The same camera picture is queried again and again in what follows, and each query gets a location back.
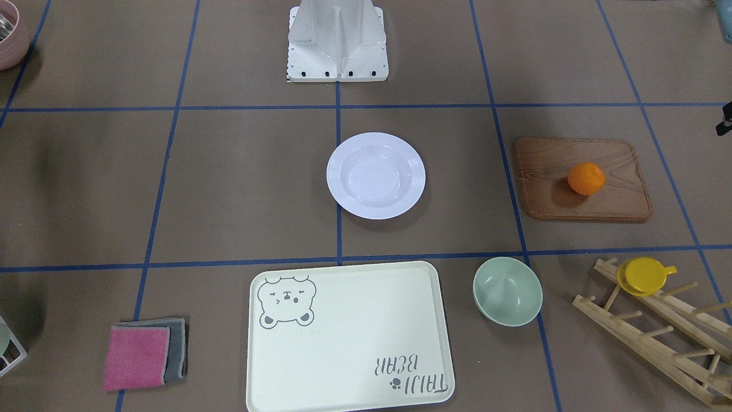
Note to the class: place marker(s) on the orange fruit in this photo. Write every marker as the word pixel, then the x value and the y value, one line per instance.
pixel 586 178

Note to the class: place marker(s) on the cream bear tray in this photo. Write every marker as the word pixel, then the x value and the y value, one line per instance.
pixel 360 337

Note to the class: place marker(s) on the brown wooden tray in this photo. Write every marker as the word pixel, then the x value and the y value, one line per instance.
pixel 543 163

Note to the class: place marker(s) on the white round plate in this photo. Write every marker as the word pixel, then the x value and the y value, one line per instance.
pixel 376 176

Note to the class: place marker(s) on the light green bowl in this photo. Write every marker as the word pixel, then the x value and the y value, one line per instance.
pixel 507 292

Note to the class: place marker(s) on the grey cloth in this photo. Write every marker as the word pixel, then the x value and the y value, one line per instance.
pixel 176 359

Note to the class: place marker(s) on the pink cloth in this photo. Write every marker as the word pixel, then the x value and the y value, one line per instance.
pixel 136 357

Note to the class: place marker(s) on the yellow cup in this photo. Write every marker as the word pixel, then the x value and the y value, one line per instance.
pixel 643 276

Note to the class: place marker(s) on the wooden drying rack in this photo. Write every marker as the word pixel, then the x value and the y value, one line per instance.
pixel 692 348

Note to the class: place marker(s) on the green tumbler cup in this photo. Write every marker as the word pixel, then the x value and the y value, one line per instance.
pixel 5 338

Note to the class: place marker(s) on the pink bowl with cutlery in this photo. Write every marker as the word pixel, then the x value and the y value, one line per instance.
pixel 16 39

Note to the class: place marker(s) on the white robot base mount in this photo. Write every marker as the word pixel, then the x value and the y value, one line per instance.
pixel 337 41

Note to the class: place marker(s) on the white wire cup rack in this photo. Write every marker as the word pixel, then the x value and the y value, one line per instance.
pixel 14 355

